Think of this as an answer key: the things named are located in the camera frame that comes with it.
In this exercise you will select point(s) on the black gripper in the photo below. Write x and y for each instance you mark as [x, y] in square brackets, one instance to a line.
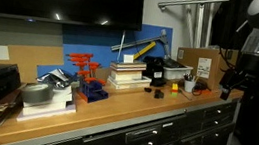
[255, 64]

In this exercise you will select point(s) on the black metal drawer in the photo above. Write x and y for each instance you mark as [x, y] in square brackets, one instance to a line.
[148, 132]

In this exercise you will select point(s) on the black drawer cabinet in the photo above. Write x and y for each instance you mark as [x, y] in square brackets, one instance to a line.
[201, 139]

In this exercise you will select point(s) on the assorted pens bunch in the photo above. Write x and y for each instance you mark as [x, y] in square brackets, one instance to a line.
[189, 77]

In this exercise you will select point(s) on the white pen cup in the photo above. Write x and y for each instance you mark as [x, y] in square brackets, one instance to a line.
[189, 86]

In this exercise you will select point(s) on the brown cardboard box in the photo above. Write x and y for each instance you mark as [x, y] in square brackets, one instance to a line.
[188, 58]

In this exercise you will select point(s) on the white plastic bin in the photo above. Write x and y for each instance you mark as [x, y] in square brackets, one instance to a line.
[176, 73]

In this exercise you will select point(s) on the black curtain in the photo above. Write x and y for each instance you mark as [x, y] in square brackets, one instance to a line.
[223, 21]

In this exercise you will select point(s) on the colourful toy brick stack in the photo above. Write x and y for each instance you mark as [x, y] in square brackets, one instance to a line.
[174, 88]

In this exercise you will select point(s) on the black ribbed tray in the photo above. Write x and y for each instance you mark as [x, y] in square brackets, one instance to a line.
[174, 63]

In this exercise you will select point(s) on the chunky black plastic part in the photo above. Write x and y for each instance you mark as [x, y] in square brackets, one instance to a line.
[159, 94]

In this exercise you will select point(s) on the black label printer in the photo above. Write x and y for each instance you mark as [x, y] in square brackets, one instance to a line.
[155, 71]

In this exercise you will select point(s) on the small flat black part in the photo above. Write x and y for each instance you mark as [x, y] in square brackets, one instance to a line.
[147, 89]

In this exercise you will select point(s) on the yellow spirit level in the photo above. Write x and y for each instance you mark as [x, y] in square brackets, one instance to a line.
[146, 49]

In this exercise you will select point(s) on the stack of books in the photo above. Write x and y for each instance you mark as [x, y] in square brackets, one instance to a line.
[129, 77]

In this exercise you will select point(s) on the small white box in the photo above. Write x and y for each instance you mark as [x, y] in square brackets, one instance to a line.
[128, 59]

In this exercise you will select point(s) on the thin metal rod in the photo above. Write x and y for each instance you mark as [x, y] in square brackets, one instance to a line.
[121, 47]

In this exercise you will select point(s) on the blue hex key stand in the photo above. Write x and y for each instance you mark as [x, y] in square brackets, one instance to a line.
[94, 94]

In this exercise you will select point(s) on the blue backing board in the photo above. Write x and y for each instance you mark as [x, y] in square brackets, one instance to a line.
[82, 44]

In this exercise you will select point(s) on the lavender foam slab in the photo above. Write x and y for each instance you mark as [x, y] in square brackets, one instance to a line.
[64, 111]

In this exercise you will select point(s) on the white book stack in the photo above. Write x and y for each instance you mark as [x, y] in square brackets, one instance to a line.
[60, 98]

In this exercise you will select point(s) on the crumpled silver foil bag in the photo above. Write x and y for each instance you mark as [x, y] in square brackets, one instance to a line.
[56, 77]

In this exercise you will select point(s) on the brown cardboard sheet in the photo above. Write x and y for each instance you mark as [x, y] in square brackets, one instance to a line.
[34, 58]

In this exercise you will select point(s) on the steel wall rail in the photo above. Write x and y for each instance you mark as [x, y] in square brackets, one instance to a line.
[192, 1]

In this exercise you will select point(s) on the grey duct tape roll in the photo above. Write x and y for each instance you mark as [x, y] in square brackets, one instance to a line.
[36, 93]

